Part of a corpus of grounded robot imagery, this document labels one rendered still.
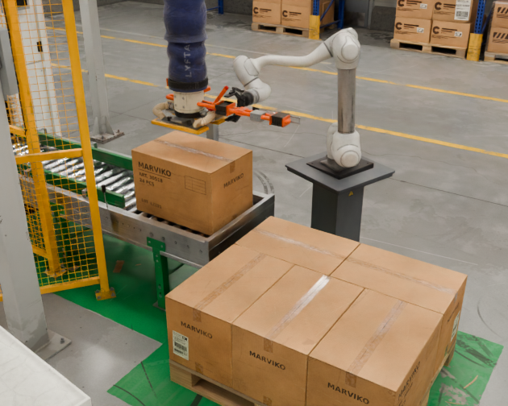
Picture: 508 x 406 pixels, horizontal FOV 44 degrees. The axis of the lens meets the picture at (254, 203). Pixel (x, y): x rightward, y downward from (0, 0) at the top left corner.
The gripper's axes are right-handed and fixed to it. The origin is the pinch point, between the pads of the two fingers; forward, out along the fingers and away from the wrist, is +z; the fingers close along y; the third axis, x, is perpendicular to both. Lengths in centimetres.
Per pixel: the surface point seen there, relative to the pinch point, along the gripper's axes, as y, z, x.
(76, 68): -22, 44, 67
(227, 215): 62, 8, -4
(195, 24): -44.2, 5.0, 15.7
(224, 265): 70, 43, -26
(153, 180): 45, 20, 40
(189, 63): -23.8, 6.9, 19.2
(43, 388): 23, 187, -61
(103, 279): 112, 44, 67
